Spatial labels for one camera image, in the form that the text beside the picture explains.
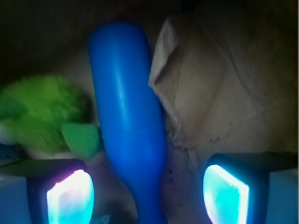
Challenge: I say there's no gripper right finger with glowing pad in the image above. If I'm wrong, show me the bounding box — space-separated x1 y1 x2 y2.
202 152 299 224

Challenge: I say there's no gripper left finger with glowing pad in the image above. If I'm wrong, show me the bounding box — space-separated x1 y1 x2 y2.
0 159 94 224

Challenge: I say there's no blue plastic bottle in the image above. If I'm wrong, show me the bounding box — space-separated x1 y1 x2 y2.
89 22 167 224

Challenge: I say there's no green plush toy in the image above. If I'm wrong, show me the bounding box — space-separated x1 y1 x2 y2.
0 75 103 160

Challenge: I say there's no brown paper bag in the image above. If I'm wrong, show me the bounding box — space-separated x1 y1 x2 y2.
0 0 299 224

